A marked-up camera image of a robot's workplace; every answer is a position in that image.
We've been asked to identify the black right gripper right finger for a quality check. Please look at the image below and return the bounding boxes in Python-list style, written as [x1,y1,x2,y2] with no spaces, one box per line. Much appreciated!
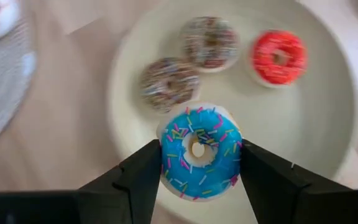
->
[240,139,358,224]

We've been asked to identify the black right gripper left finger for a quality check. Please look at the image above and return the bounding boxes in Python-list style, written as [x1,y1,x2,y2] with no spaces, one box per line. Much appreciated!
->
[0,139,162,224]

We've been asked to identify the small blue sprinkled donut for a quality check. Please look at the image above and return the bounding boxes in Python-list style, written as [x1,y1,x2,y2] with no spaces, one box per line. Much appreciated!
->
[156,101,244,203]

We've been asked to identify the small chocolate sprinkled donut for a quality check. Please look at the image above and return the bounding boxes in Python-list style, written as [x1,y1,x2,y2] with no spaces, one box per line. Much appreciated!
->
[138,57,201,113]
[178,16,241,73]

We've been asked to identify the small red sprinkled donut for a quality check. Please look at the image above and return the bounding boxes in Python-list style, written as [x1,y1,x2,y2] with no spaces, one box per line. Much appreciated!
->
[249,28,310,88]

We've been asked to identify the beige round plate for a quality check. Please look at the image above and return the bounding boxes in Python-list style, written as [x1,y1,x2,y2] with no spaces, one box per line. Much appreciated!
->
[107,0,358,224]

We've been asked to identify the round woven grey mat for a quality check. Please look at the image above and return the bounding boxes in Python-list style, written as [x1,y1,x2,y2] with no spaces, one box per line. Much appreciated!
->
[0,21,37,153]

